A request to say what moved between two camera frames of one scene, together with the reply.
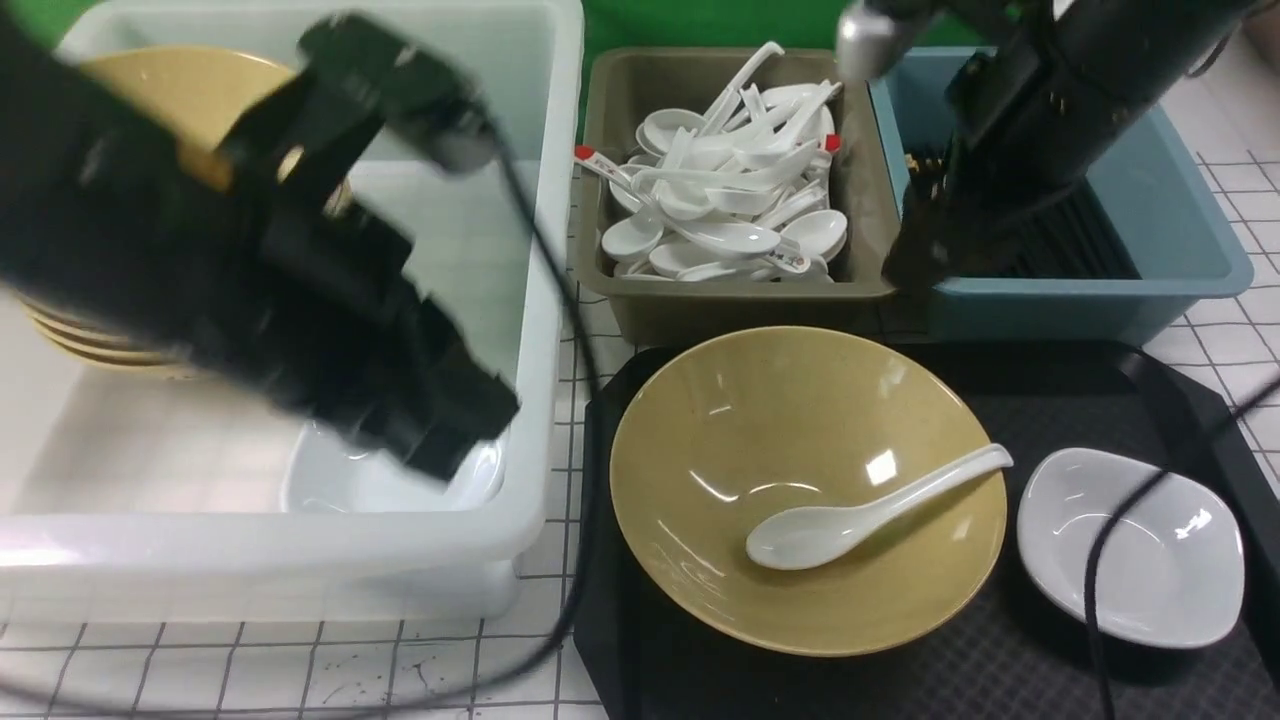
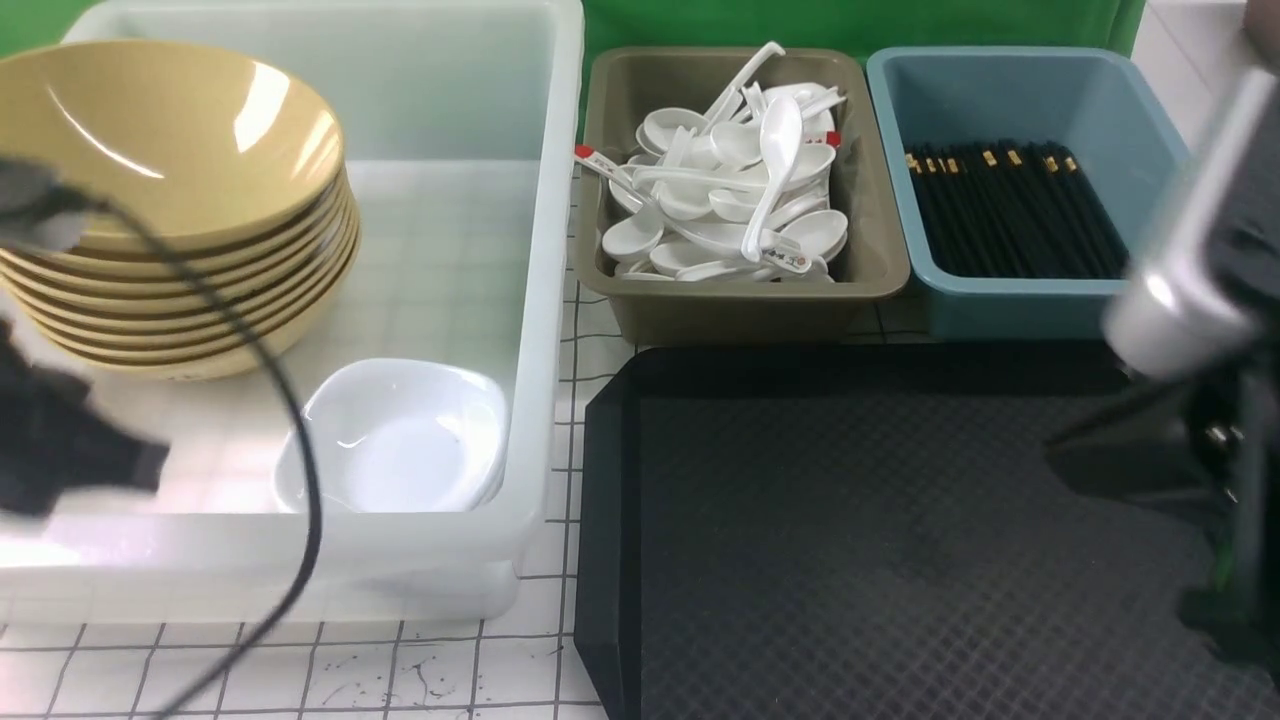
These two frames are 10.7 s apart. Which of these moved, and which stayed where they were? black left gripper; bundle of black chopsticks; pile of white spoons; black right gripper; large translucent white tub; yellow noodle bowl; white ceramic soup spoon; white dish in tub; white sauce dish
Moved: white sauce dish; yellow noodle bowl; black left gripper; white ceramic soup spoon; black right gripper
Stayed: white dish in tub; bundle of black chopsticks; pile of white spoons; large translucent white tub
